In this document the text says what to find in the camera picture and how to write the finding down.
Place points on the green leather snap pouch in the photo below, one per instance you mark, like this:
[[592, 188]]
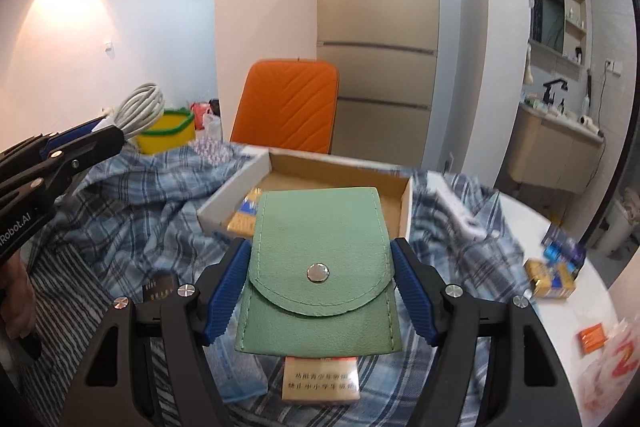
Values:
[[320, 282]]

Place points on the blue tissue packet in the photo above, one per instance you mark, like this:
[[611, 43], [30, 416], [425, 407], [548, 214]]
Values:
[[238, 376]]

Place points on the yellow cigarette pack on table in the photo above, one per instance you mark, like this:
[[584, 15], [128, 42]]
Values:
[[549, 280]]

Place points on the mirror cabinet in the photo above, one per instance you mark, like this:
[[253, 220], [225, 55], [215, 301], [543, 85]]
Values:
[[561, 26]]

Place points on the left hand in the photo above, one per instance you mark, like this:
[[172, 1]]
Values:
[[18, 307]]

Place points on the white hair dryer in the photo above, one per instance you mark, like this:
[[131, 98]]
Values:
[[590, 125]]

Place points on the orange chair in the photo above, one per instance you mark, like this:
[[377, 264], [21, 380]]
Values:
[[289, 104]]

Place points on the dark blue box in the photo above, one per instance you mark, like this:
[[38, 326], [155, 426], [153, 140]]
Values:
[[560, 247]]

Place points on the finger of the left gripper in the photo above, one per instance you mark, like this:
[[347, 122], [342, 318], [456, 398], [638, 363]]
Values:
[[57, 139], [87, 151]]

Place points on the yellow blue cigarette pack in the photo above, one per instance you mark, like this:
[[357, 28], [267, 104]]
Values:
[[243, 220]]

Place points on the red gold cigarette pack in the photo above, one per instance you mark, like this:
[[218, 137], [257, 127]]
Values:
[[320, 381]]

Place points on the orange sachet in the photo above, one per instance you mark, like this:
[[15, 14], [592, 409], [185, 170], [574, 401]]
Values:
[[592, 338]]

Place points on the clear plastic bag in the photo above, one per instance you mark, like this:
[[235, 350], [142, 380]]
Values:
[[606, 378]]

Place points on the bathroom trash bin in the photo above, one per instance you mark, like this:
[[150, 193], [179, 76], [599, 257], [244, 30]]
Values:
[[619, 226]]

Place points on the bathroom vanity cabinet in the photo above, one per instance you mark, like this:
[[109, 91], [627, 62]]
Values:
[[551, 151]]

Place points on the patterned fabric pouch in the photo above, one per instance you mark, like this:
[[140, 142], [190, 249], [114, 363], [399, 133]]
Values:
[[214, 151]]

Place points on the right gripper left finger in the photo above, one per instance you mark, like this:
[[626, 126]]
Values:
[[221, 286]]

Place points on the beige refrigerator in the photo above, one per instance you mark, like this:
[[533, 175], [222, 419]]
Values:
[[385, 52]]

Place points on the blue plaid shirt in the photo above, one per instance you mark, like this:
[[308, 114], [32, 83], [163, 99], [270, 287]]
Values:
[[149, 203]]

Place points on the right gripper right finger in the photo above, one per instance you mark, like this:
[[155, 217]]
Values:
[[414, 296]]

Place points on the yellow bin green rim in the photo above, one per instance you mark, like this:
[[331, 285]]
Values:
[[174, 129]]

